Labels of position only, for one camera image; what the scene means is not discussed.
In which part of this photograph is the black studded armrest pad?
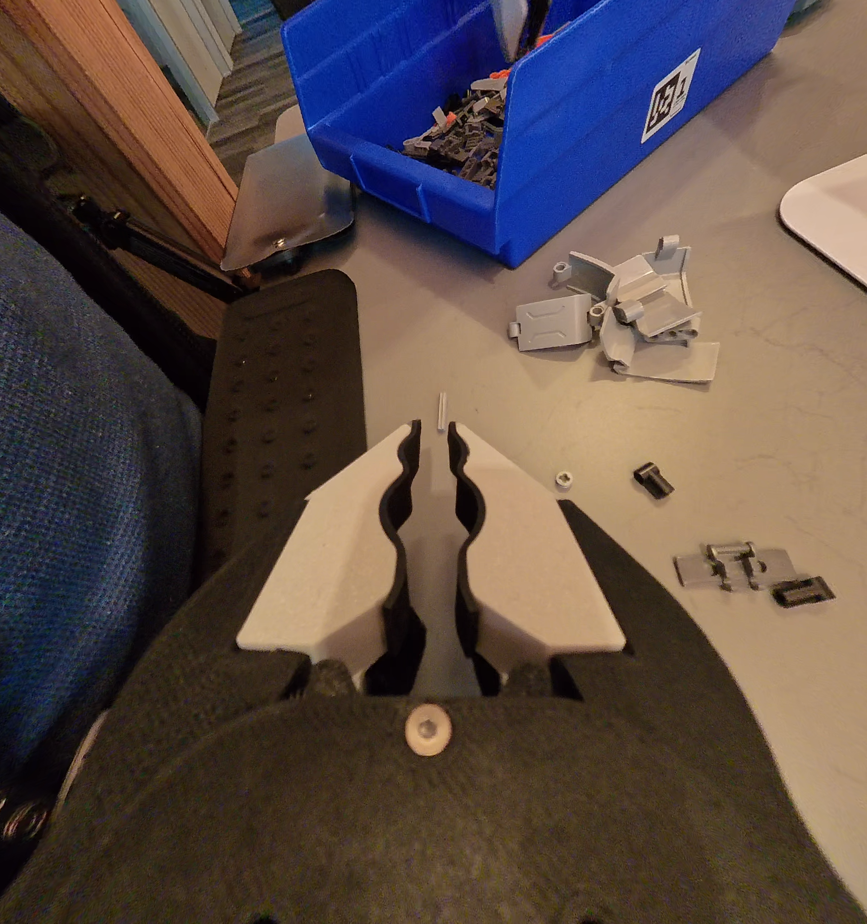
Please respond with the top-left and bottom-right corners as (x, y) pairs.
(201, 270), (368, 582)

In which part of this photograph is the black pin connector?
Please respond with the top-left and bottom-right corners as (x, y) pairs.
(633, 462), (675, 501)

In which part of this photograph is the heap of grey panel pieces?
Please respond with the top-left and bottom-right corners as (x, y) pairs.
(507, 234), (722, 385)

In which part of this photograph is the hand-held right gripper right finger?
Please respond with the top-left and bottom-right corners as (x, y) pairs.
(445, 422), (628, 690)

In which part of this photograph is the black rectangular piece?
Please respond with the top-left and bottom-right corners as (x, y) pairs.
(770, 575), (837, 609)

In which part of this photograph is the white book stand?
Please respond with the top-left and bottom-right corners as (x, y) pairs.
(778, 142), (867, 313)

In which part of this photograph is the silver metal plate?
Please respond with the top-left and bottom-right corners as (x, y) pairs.
(220, 104), (356, 274)

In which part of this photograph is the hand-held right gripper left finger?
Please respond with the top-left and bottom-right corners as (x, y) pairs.
(235, 422), (428, 693)

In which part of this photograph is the grey flat hinge piece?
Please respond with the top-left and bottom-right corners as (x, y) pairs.
(675, 540), (797, 594)

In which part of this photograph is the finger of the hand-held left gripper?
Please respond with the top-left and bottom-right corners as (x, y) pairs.
(490, 0), (552, 60)

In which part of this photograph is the pile of small building pieces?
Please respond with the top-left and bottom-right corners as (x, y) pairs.
(386, 32), (550, 190)

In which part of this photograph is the blue plastic bin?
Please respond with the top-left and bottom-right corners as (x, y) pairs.
(280, 0), (799, 270)

